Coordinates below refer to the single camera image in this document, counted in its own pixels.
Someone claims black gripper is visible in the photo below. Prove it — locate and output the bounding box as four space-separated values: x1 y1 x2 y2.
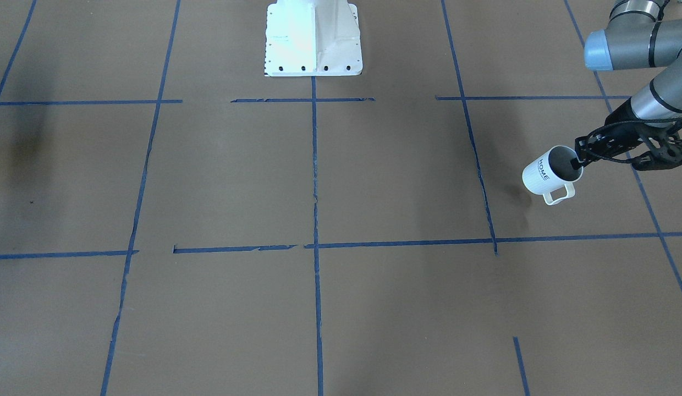
570 119 648 169

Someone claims white HOME mug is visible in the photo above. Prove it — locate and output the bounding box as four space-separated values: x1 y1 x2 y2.
521 145 583 206

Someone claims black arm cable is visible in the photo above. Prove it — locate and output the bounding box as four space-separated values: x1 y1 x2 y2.
580 113 682 164

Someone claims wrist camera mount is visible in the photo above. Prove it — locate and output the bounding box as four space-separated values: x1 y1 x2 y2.
631 121 682 171

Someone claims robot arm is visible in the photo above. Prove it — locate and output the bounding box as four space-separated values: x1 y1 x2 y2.
570 1 682 171

